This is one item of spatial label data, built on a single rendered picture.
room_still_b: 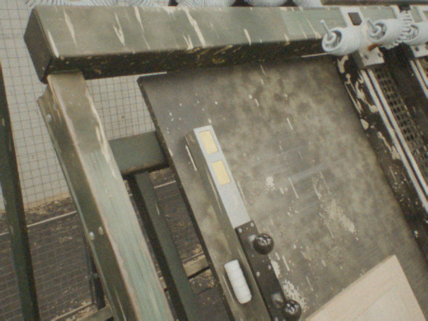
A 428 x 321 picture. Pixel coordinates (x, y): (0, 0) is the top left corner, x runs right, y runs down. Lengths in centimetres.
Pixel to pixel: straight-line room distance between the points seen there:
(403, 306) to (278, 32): 77
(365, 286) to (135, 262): 61
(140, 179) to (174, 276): 21
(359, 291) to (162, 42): 73
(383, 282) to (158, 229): 61
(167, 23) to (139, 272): 48
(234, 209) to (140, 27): 40
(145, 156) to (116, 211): 19
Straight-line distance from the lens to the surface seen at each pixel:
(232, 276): 83
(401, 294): 121
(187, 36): 87
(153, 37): 82
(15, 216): 147
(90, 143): 72
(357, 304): 107
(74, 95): 75
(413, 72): 159
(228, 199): 83
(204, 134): 85
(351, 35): 107
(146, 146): 86
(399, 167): 130
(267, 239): 72
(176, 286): 85
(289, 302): 74
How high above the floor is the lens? 190
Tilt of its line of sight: 17 degrees down
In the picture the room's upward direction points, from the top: 3 degrees counter-clockwise
